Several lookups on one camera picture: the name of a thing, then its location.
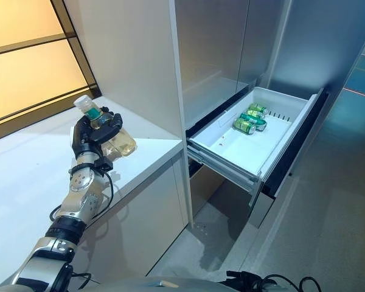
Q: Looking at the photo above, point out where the amber window dark frame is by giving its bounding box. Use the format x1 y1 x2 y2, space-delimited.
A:
0 0 103 144

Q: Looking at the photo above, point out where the stainless lower fridge drawer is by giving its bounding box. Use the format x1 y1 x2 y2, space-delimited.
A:
248 182 277 229

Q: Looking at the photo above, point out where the brown inner fridge panel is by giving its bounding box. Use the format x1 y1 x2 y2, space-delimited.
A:
189 169 224 220

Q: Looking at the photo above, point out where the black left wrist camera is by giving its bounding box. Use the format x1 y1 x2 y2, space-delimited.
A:
93 156 114 172

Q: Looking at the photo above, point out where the clear tea bottle white cap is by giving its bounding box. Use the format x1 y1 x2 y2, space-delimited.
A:
73 94 138 158

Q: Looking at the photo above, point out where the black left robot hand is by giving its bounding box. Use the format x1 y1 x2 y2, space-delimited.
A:
71 105 125 161

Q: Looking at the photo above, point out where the stainless steel fridge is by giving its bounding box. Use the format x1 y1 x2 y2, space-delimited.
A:
173 0 365 231

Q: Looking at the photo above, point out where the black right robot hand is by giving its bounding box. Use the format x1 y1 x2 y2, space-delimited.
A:
226 269 264 292

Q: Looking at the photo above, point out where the white fridge drawer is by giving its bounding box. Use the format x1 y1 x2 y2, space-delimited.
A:
186 86 329 200

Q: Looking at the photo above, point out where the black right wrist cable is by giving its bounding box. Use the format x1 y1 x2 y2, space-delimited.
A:
255 273 319 292

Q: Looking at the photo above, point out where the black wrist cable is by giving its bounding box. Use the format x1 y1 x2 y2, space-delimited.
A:
49 165 116 222
255 273 319 292

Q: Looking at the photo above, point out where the grey robot torso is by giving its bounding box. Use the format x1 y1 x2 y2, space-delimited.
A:
103 275 235 292

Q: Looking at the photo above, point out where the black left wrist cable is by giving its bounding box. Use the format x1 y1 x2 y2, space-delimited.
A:
49 165 116 222

